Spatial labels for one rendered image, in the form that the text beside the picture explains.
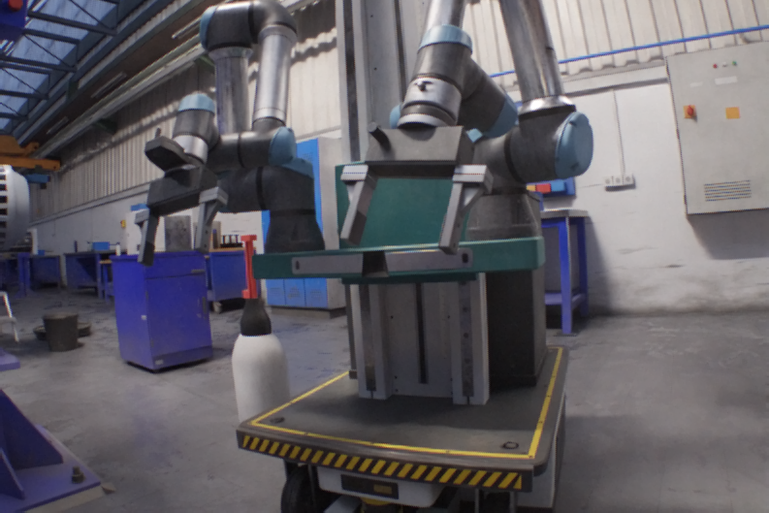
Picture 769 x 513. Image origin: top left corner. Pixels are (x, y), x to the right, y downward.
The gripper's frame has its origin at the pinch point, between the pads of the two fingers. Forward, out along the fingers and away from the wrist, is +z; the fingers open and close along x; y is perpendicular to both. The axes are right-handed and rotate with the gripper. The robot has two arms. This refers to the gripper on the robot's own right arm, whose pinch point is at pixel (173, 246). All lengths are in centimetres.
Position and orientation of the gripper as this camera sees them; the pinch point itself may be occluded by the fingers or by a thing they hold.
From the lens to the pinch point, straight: 82.6
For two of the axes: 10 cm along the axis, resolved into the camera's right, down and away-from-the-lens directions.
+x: -9.4, 2.0, 2.8
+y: 3.4, 4.0, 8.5
